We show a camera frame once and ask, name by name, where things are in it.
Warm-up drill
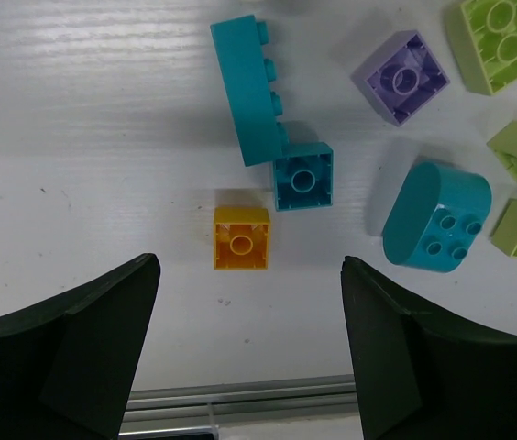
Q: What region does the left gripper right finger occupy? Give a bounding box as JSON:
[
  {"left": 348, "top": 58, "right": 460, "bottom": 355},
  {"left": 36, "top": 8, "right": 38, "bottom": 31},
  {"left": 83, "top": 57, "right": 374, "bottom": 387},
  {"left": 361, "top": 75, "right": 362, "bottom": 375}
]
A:
[{"left": 341, "top": 257, "right": 517, "bottom": 439}]

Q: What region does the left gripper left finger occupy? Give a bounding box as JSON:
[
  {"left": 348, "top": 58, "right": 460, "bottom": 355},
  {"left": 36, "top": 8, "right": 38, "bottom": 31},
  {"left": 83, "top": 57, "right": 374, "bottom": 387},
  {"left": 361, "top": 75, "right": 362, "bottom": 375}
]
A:
[{"left": 0, "top": 253, "right": 160, "bottom": 439}]

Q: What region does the teal rounded lego brick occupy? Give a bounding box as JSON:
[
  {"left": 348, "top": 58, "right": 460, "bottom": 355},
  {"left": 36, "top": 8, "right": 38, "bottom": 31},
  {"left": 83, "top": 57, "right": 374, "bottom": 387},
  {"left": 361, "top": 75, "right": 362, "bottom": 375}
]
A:
[{"left": 382, "top": 161, "right": 492, "bottom": 273}]

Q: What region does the orange square lego brick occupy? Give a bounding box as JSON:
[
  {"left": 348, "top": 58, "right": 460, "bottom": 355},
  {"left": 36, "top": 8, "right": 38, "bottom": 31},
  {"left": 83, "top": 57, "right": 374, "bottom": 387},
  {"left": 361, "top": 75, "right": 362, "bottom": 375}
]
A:
[{"left": 214, "top": 206, "right": 270, "bottom": 270}]

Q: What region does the teal square lego brick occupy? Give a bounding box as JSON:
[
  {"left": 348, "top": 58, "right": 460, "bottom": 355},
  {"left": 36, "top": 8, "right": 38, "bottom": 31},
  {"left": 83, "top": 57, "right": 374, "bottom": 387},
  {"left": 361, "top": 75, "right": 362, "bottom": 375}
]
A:
[{"left": 272, "top": 142, "right": 334, "bottom": 212}]

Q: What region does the teal long lego brick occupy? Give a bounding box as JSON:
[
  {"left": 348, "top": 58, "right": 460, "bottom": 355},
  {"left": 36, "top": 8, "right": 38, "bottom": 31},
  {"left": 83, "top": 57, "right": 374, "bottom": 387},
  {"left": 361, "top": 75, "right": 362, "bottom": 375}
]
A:
[{"left": 210, "top": 15, "right": 289, "bottom": 167}]

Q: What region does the purple square lego brick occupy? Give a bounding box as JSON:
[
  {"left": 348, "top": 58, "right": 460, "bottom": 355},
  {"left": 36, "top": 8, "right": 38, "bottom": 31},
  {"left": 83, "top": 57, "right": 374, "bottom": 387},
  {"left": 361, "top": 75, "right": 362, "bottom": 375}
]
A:
[{"left": 351, "top": 30, "right": 450, "bottom": 127}]

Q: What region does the green long lego brick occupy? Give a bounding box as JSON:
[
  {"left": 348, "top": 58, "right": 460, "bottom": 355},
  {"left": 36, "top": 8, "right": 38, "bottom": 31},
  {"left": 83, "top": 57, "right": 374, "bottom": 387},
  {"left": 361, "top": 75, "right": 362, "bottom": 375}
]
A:
[{"left": 444, "top": 0, "right": 517, "bottom": 96}]

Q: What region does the aluminium rail front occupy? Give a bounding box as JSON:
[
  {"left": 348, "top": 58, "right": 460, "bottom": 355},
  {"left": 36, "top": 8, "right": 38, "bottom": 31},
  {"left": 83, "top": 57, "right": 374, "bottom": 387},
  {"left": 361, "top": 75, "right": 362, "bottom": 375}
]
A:
[{"left": 119, "top": 375, "right": 358, "bottom": 439}]

